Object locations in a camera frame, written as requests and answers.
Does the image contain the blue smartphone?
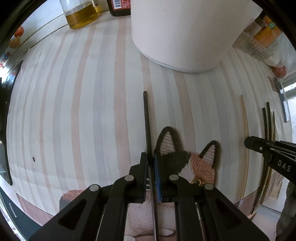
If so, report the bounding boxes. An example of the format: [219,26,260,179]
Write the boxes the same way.
[273,77,290,123]

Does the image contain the brown card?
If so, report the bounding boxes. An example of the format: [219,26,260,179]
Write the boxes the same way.
[268,77,278,93]

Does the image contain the striped cat table mat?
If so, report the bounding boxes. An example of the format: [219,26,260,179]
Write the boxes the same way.
[6,13,292,225]

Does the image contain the clear plastic bag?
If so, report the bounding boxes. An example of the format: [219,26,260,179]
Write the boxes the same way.
[264,33,295,79]

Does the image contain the blue cabinet drawers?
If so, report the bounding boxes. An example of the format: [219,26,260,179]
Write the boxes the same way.
[1,188,41,240]

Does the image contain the cream utensil holder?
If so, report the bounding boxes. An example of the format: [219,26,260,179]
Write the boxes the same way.
[130,0,262,73]

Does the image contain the dark soy sauce bottle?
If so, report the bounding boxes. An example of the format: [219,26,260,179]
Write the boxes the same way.
[107,0,130,16]

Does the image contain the glass oil dispenser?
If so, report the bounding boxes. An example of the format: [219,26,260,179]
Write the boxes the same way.
[59,0,100,30]

